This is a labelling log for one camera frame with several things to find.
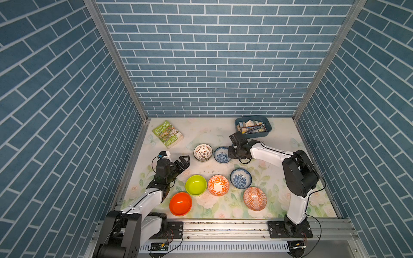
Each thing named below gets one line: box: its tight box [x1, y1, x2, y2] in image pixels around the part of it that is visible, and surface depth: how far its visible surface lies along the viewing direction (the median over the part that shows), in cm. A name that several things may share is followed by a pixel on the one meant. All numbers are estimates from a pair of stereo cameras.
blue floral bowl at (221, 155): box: [213, 146, 232, 164], surface depth 100 cm
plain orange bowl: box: [168, 191, 193, 217], surface depth 80 cm
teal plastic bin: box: [234, 116, 273, 139], surface depth 114 cm
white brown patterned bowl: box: [193, 143, 213, 162], surface depth 99 cm
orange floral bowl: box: [207, 174, 230, 197], surface depth 87 cm
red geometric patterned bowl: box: [243, 187, 268, 212], surface depth 84 cm
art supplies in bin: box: [236, 119, 269, 135], surface depth 114 cm
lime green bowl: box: [184, 174, 208, 196], surface depth 88 cm
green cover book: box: [152, 120, 184, 149], surface depth 110 cm
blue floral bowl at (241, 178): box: [230, 167, 253, 190], surface depth 90 cm
